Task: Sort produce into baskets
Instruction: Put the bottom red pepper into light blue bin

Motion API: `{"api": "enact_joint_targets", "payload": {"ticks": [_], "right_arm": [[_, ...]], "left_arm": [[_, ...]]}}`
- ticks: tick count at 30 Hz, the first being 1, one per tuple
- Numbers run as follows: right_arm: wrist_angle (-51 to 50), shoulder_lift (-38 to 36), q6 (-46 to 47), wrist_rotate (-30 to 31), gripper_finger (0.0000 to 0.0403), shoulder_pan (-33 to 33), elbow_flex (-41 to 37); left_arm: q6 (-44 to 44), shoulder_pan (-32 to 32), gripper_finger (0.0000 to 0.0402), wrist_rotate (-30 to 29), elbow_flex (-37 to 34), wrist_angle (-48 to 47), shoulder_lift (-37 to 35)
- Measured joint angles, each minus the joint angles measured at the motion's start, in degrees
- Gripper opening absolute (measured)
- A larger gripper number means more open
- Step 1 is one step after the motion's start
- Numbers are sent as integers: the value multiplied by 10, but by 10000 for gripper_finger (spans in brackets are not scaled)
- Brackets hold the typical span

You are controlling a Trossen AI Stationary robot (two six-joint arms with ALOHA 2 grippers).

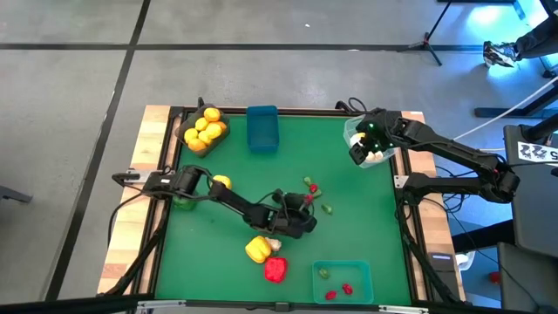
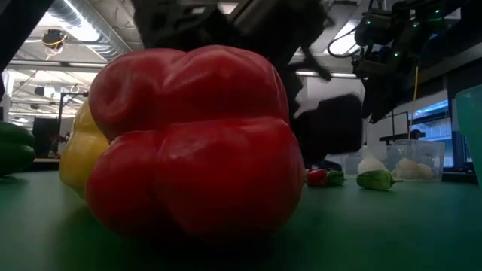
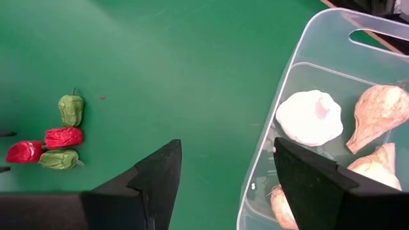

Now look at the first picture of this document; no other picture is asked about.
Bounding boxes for person's shoe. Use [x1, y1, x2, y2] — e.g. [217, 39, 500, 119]
[482, 41, 518, 69]

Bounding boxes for wooden table board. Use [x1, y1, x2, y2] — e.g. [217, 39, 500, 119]
[96, 104, 172, 296]
[400, 110, 466, 302]

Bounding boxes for black floor object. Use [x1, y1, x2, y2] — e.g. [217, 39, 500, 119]
[0, 185, 34, 204]

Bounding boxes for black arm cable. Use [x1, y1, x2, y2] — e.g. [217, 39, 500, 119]
[347, 96, 370, 115]

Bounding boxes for silver bracket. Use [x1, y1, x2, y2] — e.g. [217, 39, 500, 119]
[136, 299, 187, 311]
[378, 304, 429, 314]

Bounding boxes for yellow bell pepper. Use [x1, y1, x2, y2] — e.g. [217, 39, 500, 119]
[212, 174, 234, 191]
[244, 235, 273, 265]

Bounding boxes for black tripod stand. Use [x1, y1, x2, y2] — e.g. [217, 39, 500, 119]
[396, 0, 454, 67]

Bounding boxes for blue plastic bin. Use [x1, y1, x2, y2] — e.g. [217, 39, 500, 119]
[246, 105, 281, 154]

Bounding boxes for red bell pepper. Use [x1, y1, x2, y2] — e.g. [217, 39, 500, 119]
[263, 256, 289, 284]

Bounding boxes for printed tag paper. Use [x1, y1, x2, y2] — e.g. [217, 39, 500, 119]
[517, 141, 558, 165]

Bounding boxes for small white object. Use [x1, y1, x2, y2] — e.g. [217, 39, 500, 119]
[455, 251, 476, 271]

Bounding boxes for person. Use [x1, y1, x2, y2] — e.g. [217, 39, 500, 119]
[513, 0, 558, 60]

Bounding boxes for green bell pepper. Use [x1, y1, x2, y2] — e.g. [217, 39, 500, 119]
[173, 194, 200, 212]

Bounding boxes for black cable bundle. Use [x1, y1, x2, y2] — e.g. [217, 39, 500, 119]
[433, 165, 470, 219]

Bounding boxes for black power box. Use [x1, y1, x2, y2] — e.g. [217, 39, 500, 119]
[429, 251, 457, 280]

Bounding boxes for black rig beam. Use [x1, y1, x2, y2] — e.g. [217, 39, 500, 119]
[0, 294, 153, 314]

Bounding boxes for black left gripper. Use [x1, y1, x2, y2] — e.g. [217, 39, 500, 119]
[268, 190, 319, 241]

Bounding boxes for black pole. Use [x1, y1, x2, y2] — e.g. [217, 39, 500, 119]
[521, 113, 558, 143]

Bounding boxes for smoky translucent plastic bin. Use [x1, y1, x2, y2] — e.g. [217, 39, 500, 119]
[174, 103, 231, 159]

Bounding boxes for black desk leg frame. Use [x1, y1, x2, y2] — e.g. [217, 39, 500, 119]
[473, 85, 558, 119]

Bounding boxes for white cable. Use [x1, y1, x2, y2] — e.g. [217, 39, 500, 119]
[448, 76, 558, 143]

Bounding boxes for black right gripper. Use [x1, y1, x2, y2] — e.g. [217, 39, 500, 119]
[348, 110, 403, 167]

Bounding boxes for black table frame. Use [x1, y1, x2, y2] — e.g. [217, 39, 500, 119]
[130, 104, 437, 306]

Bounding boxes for clear plastic bin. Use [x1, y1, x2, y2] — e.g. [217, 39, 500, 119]
[343, 113, 398, 170]

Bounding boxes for teal translucent plastic bin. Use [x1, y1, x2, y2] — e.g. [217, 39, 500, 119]
[311, 260, 375, 305]

